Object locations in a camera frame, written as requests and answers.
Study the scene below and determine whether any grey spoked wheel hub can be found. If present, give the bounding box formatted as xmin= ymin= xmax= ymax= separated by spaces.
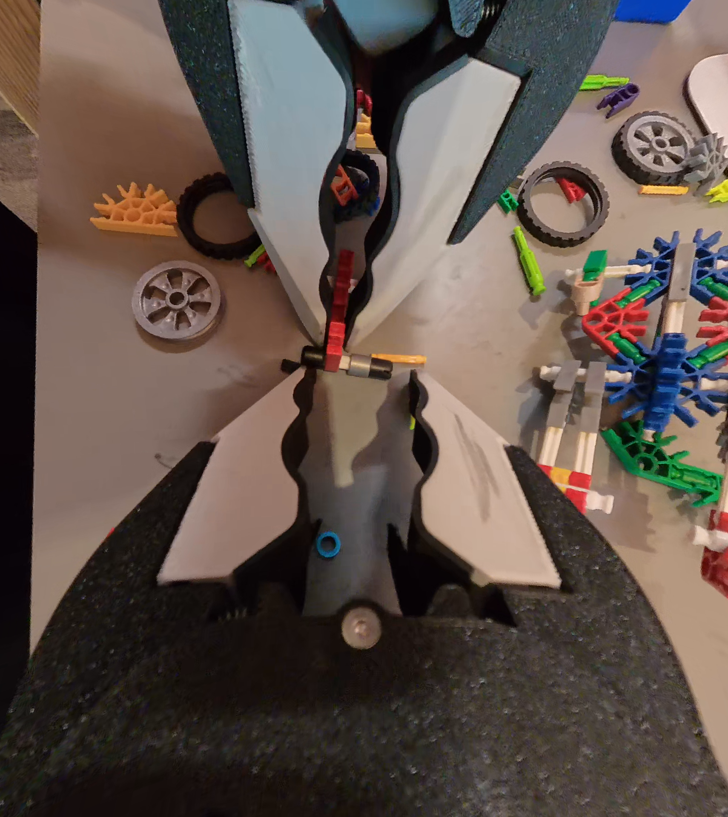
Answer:
xmin=131 ymin=258 xmax=224 ymax=342

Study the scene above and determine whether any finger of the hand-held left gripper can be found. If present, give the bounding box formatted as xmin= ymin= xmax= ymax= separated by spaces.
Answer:
xmin=229 ymin=0 xmax=358 ymax=349
xmin=346 ymin=54 xmax=526 ymax=352

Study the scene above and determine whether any grey snowflake connector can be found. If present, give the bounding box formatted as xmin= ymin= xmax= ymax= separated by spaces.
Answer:
xmin=683 ymin=132 xmax=728 ymax=195

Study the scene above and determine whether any red connector rod assembly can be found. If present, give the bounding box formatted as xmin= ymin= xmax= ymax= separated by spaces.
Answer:
xmin=281 ymin=249 xmax=396 ymax=384

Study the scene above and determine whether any black rubber tire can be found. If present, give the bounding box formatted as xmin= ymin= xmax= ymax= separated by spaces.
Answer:
xmin=338 ymin=148 xmax=383 ymax=224
xmin=516 ymin=161 xmax=611 ymax=250
xmin=175 ymin=171 xmax=263 ymax=263

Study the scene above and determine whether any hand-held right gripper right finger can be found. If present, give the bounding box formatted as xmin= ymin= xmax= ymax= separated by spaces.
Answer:
xmin=407 ymin=370 xmax=563 ymax=589

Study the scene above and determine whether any grey wheel with black tire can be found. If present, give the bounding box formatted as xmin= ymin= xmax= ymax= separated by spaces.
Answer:
xmin=611 ymin=110 xmax=700 ymax=187

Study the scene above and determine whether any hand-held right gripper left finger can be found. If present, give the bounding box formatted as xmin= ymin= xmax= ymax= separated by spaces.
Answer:
xmin=157 ymin=369 xmax=320 ymax=587

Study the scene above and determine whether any purple clip connector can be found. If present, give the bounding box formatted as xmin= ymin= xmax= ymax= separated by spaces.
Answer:
xmin=596 ymin=83 xmax=641 ymax=119

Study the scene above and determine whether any blue plastic bin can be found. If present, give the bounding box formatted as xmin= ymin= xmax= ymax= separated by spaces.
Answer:
xmin=613 ymin=0 xmax=694 ymax=25

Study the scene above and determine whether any multicolour construction toy model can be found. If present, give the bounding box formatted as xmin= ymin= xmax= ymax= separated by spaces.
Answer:
xmin=536 ymin=229 xmax=728 ymax=617

